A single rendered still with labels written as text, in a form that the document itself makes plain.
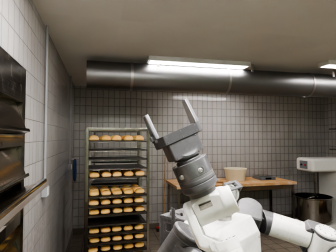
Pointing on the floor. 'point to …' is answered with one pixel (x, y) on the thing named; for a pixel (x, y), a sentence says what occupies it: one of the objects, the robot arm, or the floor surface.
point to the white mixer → (329, 175)
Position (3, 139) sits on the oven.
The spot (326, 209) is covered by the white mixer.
